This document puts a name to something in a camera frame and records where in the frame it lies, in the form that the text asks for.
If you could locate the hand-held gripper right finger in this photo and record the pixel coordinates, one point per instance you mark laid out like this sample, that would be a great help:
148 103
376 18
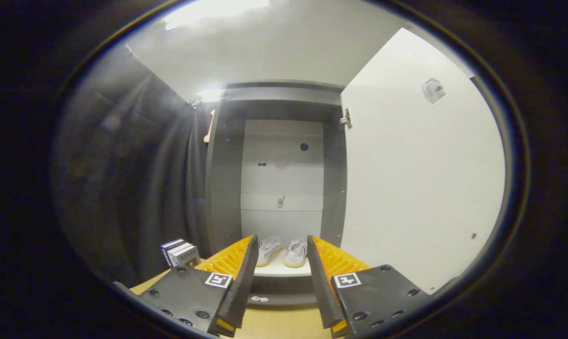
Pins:
319 287

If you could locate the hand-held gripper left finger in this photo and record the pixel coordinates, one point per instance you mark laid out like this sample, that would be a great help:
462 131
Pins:
244 287

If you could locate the white shoe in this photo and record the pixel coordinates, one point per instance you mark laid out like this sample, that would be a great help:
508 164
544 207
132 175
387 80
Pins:
267 249
296 254

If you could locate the grey shoe cabinet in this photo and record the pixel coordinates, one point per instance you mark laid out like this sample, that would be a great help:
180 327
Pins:
225 188

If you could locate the white shoe cabinet door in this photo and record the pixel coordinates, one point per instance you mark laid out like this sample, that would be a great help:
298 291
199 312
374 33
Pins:
406 188

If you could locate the grey cover book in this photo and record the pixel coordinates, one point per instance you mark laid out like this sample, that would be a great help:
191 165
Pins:
187 258

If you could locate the blue book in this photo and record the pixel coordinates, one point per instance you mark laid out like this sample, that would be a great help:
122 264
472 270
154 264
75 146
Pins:
167 249

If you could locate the black backdrop cloth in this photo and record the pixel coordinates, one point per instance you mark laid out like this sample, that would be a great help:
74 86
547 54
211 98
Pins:
124 188

